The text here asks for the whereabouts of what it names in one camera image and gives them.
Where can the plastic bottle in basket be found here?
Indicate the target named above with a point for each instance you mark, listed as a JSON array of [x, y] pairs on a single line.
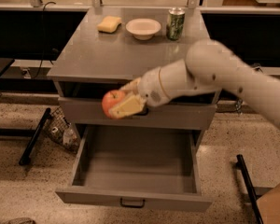
[[69, 137]]

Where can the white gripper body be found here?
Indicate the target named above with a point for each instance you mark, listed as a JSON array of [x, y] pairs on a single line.
[[149, 87]]

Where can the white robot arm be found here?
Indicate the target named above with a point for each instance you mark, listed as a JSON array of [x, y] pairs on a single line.
[[208, 66]]

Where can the grey drawer cabinet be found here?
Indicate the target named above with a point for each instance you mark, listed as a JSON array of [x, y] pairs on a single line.
[[93, 63]]

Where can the yellow sponge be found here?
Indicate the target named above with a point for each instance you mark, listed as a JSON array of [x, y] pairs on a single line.
[[109, 24]]

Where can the black table leg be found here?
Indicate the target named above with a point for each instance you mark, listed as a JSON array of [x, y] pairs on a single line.
[[25, 158], [249, 187]]

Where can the white bowl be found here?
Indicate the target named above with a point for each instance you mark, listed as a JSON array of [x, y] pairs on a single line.
[[143, 29]]

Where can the red apple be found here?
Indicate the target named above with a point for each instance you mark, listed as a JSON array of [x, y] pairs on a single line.
[[110, 99]]

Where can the black table leg left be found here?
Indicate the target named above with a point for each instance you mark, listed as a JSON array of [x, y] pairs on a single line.
[[25, 158]]

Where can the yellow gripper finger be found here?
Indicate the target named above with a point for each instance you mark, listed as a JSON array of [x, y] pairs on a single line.
[[132, 86], [131, 104]]

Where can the cardboard box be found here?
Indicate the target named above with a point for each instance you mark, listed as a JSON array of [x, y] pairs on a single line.
[[269, 206]]

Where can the wire basket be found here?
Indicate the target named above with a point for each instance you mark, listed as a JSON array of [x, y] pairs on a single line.
[[55, 126]]

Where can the open lower grey drawer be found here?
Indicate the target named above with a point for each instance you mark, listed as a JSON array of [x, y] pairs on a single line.
[[133, 167]]

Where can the black table leg right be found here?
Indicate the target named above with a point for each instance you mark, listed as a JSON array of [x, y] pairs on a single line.
[[249, 187]]

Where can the green soda can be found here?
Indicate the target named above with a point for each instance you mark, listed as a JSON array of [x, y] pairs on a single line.
[[175, 22]]

